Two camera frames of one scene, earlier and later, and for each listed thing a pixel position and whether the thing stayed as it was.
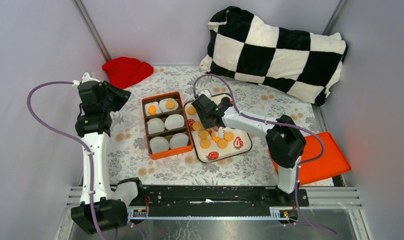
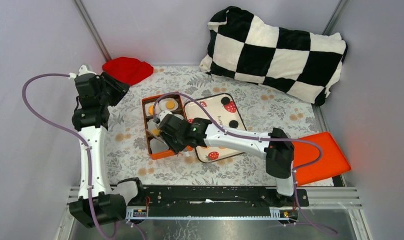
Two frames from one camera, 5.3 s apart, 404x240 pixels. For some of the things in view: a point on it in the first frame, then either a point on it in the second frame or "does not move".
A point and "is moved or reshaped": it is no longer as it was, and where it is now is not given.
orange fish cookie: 215,138 is moved or reshaped
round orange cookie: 170,104 does not move
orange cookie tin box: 167,131 does not move
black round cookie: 225,100 does not move
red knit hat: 124,71 does not move
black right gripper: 206,124 to 176,148
